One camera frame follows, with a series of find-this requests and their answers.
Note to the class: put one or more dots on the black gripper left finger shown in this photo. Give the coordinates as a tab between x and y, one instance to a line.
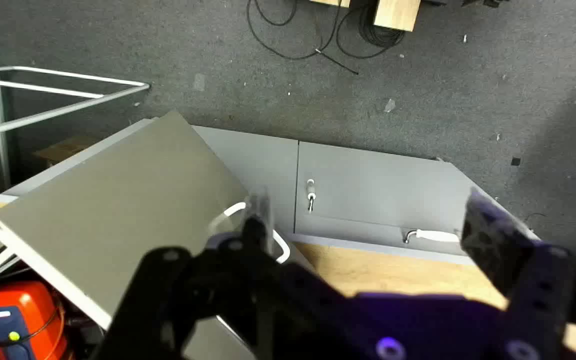
169	293

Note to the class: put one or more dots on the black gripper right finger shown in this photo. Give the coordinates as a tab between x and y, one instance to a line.
535	287

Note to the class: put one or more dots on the beige metal file cabinet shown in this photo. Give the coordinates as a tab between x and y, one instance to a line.
120	212

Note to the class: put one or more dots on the grey desk cabinet door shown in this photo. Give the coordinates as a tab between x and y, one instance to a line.
255	166

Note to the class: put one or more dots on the orange device with blue panel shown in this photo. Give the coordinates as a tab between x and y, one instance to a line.
18	321

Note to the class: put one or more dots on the brown cardboard box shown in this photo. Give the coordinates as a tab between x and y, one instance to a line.
61	150

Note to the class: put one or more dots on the light wooden block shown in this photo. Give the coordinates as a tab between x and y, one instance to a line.
396	13
331	3

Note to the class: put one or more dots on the white metal tube frame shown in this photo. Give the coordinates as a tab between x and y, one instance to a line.
48	86

